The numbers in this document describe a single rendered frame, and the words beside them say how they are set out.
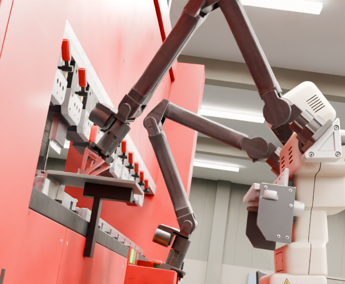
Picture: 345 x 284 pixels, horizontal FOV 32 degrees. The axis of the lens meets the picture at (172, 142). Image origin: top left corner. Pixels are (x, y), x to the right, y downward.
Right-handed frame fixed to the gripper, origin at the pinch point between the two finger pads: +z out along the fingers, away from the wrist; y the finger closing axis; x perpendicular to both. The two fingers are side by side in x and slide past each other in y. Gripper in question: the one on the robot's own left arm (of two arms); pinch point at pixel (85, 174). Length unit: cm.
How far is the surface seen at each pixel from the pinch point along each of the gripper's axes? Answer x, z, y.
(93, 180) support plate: 4.8, 0.1, 5.1
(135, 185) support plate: 15.7, -5.5, 5.1
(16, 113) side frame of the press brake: 19, 3, 97
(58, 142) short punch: -13.0, -3.3, 0.4
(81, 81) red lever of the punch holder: -15.8, -21.6, 8.0
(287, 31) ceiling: -47, -252, -390
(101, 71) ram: -26.0, -34.1, -23.0
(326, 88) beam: 11, -262, -489
